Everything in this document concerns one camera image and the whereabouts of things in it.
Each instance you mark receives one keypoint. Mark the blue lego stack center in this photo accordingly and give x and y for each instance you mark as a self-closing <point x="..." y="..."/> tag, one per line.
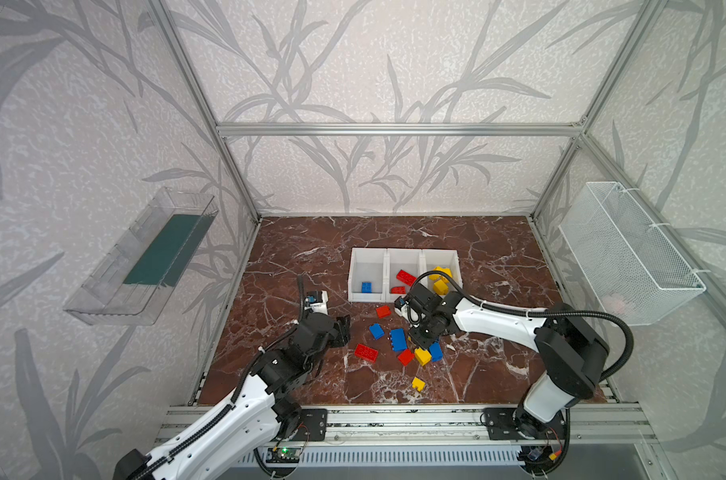
<point x="398" y="340"/>

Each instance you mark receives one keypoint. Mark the right circuit board with wires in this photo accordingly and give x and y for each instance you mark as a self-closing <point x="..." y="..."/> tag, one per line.
<point x="539" y="461"/>

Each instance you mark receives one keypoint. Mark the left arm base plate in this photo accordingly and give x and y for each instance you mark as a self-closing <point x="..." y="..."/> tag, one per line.
<point x="305" y="425"/>

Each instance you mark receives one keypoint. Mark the pink object in basket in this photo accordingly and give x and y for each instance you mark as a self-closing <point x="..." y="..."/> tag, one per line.
<point x="618" y="305"/>

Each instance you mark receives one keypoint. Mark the yellow lego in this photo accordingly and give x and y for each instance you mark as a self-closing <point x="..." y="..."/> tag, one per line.
<point x="441" y="287"/>
<point x="442" y="271"/>
<point x="423" y="357"/>

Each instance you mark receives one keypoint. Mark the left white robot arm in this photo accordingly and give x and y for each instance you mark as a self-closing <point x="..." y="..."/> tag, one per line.
<point x="259" y="409"/>

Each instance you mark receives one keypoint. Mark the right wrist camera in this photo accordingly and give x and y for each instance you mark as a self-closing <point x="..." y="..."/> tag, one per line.
<point x="402" y="307"/>

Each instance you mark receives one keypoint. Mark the small red lego top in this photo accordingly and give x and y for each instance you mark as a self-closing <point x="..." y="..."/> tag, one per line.
<point x="383" y="311"/>

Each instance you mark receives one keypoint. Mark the yellow lego front alone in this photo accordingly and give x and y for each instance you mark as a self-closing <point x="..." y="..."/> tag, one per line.
<point x="418" y="384"/>

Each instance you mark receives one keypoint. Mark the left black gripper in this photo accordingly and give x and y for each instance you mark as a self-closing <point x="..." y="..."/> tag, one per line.
<point x="339" y="330"/>

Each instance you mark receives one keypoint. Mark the blue lego left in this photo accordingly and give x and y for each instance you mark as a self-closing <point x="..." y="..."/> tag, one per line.
<point x="376" y="331"/>

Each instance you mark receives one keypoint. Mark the blue lego lower right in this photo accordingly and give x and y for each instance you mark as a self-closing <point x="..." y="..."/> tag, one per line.
<point x="436" y="352"/>

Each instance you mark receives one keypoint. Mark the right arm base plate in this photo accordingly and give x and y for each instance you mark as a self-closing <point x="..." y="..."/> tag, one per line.
<point x="508" y="423"/>

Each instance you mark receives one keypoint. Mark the aluminium front rail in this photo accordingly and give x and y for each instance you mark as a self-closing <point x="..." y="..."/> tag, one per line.
<point x="459" y="424"/>

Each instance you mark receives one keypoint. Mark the white wire mesh basket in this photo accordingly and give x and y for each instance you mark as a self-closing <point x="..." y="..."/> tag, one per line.
<point x="622" y="250"/>

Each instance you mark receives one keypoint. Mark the right white bin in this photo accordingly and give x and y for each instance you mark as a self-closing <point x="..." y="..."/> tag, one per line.
<point x="443" y="260"/>

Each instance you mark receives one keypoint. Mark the clear plastic wall shelf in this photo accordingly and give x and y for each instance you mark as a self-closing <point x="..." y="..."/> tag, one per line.
<point x="132" y="284"/>

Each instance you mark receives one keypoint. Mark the long red lego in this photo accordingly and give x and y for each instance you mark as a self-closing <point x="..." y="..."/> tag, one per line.
<point x="366" y="353"/>

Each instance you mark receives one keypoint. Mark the left white bin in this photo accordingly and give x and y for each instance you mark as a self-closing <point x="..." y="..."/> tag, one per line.
<point x="367" y="265"/>

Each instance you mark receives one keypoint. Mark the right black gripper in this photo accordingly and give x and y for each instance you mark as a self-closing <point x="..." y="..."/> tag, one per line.
<point x="424" y="333"/>

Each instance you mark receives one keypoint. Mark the green circuit board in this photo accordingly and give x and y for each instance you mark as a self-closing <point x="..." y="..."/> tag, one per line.
<point x="283" y="455"/>

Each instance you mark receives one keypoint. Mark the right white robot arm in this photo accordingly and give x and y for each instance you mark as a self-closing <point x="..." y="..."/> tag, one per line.
<point x="574" y="355"/>

